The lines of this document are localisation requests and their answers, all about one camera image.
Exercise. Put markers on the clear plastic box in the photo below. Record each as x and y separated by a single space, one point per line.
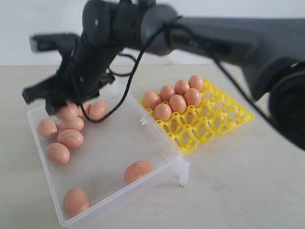
97 167

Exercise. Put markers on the brown egg top back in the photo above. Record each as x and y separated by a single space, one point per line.
86 107

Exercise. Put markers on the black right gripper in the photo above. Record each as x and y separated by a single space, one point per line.
80 76

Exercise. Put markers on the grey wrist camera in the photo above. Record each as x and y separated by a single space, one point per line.
52 41

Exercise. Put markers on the brown egg third row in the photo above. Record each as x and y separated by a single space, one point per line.
70 138

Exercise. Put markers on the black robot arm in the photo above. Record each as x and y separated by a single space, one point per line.
270 53

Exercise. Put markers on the yellow plastic egg tray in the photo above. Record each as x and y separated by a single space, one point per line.
217 114

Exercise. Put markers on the brown egg second row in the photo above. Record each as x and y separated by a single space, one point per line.
76 123

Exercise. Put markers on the brown egg lone right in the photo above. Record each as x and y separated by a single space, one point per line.
137 170

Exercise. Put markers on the brown egg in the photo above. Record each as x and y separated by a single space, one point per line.
75 202
98 110
177 104
181 87
47 128
196 82
166 92
151 100
192 97
86 107
162 112
68 112
58 153

